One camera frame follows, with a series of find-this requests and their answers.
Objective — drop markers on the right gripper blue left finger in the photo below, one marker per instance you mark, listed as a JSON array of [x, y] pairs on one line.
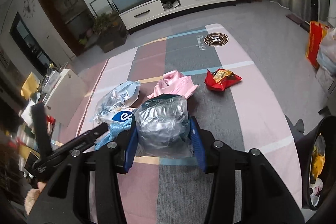
[[131, 149]]

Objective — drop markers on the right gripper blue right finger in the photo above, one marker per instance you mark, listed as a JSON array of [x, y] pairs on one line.
[[198, 147]]

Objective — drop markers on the blue quilted foil wrapper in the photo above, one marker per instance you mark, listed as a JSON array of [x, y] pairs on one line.
[[114, 129]]

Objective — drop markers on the silver grey plastic bag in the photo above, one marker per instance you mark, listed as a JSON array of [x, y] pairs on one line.
[[163, 127]]

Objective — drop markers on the black trash bin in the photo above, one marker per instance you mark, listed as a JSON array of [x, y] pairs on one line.
[[316, 153]]

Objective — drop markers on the left human hand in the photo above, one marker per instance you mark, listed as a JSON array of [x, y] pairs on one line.
[[41, 185]]

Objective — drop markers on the white paper carton box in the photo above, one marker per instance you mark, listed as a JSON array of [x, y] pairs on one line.
[[119, 115]]

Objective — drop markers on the clear crumpled plastic bag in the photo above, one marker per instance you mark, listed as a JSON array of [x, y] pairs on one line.
[[120, 97]]

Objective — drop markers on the pink plastic bag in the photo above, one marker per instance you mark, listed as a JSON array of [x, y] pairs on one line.
[[175, 83]]

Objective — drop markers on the red snack wrapper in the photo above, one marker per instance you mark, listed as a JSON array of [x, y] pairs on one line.
[[221, 79]]

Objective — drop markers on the potted plant left of cabinet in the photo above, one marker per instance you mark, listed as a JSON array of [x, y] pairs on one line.
[[111, 31]]

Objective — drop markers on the white tv cabinet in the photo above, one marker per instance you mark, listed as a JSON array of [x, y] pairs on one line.
[[154, 9]]

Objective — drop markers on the white plastic bag pile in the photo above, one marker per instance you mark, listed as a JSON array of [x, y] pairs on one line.
[[327, 52]]

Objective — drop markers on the orange red shopping bag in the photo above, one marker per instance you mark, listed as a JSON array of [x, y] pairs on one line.
[[317, 31]]

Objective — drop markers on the black wall clock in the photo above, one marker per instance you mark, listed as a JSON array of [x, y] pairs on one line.
[[28, 8]]

